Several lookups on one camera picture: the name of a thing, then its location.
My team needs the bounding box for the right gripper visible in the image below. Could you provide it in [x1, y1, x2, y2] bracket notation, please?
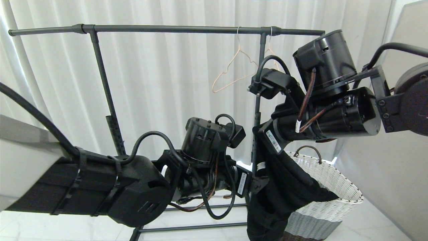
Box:
[257, 87, 382, 155]

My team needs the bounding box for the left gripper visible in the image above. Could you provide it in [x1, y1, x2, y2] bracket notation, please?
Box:
[172, 161, 253, 202]

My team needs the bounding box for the black garment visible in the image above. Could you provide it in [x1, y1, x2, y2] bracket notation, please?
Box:
[247, 132, 340, 241]

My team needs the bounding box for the pink clothes hanger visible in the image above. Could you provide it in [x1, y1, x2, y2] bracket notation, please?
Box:
[212, 27, 259, 93]
[266, 27, 281, 72]

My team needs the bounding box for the white laundry basket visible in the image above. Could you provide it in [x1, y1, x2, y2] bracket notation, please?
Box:
[280, 145, 364, 241]

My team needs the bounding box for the black clothes rack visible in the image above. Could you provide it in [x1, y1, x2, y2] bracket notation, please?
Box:
[8, 23, 325, 241]

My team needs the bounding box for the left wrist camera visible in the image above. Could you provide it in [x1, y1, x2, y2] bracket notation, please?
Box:
[219, 122, 246, 149]

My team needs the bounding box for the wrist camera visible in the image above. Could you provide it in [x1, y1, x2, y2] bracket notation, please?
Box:
[248, 68, 303, 116]
[219, 122, 246, 149]

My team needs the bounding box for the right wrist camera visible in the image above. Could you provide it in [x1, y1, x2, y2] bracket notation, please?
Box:
[248, 68, 303, 116]

